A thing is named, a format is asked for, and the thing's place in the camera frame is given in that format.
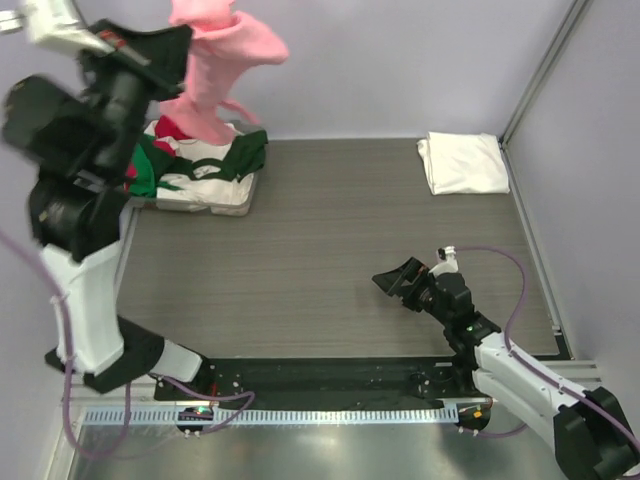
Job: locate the slotted cable duct strip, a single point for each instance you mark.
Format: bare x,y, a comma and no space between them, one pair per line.
200,416

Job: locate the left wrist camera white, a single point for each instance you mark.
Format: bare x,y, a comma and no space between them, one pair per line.
53,25

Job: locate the red t shirt in bin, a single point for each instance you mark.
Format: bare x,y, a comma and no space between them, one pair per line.
167,127

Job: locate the dark green t shirt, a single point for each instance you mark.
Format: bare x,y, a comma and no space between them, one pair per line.
246,155

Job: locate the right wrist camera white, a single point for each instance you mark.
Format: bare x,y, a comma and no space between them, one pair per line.
447,261

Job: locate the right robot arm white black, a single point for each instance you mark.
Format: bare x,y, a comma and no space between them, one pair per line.
586,430

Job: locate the bright green t shirt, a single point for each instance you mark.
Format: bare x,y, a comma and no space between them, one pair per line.
147,182

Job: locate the white t shirt in bin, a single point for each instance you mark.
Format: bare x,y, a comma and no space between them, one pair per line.
210,187

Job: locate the pink t shirt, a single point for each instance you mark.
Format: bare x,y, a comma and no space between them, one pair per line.
225,44

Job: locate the clear plastic bin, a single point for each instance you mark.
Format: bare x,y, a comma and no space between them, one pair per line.
235,200

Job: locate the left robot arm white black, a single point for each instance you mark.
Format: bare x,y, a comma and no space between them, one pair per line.
83,147

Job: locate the right aluminium frame post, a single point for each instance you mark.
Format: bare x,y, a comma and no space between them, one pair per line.
560,40

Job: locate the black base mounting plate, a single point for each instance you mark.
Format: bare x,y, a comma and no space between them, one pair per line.
337,384

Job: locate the folded white t shirt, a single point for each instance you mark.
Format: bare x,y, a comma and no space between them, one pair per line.
463,164

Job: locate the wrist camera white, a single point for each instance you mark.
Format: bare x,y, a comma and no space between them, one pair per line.
447,261
53,25

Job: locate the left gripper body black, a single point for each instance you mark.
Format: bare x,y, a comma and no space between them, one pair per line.
151,57

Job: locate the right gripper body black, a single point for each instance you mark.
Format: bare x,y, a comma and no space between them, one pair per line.
413,288

